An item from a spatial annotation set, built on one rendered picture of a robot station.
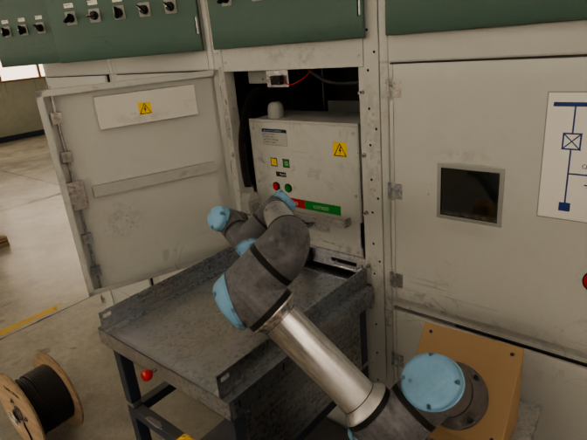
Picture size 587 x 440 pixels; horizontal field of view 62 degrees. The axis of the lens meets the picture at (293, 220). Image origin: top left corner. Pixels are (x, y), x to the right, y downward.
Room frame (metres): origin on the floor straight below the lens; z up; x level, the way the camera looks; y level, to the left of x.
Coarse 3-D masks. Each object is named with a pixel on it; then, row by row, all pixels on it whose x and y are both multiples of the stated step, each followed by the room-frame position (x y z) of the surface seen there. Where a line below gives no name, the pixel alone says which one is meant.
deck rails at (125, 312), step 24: (216, 264) 1.71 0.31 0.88; (168, 288) 1.54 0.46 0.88; (192, 288) 1.58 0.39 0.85; (336, 288) 1.37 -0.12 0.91; (360, 288) 1.46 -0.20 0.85; (120, 312) 1.40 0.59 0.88; (144, 312) 1.44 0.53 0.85; (312, 312) 1.27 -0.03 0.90; (240, 360) 1.04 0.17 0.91; (264, 360) 1.11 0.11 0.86; (240, 384) 1.03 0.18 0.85
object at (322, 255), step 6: (312, 246) 1.68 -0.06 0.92; (318, 246) 1.68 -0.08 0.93; (318, 252) 1.66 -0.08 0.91; (324, 252) 1.64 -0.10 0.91; (330, 252) 1.63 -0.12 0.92; (336, 252) 1.61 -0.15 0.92; (342, 252) 1.60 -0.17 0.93; (318, 258) 1.67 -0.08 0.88; (324, 258) 1.65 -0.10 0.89; (330, 258) 1.63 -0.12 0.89; (336, 258) 1.61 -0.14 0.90; (342, 258) 1.59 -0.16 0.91; (348, 258) 1.58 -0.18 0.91; (354, 258) 1.56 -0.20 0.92; (360, 258) 1.54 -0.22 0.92; (330, 264) 1.63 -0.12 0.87; (342, 264) 1.59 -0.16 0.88; (348, 264) 1.58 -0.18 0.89; (354, 264) 1.56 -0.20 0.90
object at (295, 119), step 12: (264, 120) 1.82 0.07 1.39; (276, 120) 1.78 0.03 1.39; (288, 120) 1.74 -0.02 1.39; (300, 120) 1.71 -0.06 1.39; (312, 120) 1.71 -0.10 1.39; (324, 120) 1.68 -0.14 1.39; (336, 120) 1.66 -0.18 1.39; (348, 120) 1.64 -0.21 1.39; (360, 132) 1.56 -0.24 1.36; (360, 144) 1.55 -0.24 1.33; (360, 168) 1.55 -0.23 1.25; (360, 180) 1.55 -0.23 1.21; (360, 192) 1.55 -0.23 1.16
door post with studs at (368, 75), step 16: (368, 0) 1.46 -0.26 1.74; (368, 16) 1.46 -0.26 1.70; (368, 32) 1.46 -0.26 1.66; (368, 48) 1.47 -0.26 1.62; (368, 64) 1.47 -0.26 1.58; (368, 80) 1.47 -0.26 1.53; (368, 96) 1.47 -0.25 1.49; (368, 112) 1.47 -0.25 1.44; (368, 128) 1.47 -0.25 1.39; (368, 144) 1.47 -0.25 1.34; (368, 160) 1.47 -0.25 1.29; (368, 176) 1.48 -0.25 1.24; (368, 192) 1.48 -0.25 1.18; (368, 208) 1.48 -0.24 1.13; (368, 224) 1.48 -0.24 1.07; (368, 240) 1.49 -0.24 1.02; (368, 256) 1.49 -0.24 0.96; (368, 272) 1.49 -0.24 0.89; (384, 352) 1.45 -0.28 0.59; (384, 368) 1.45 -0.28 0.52; (384, 384) 1.45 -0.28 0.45
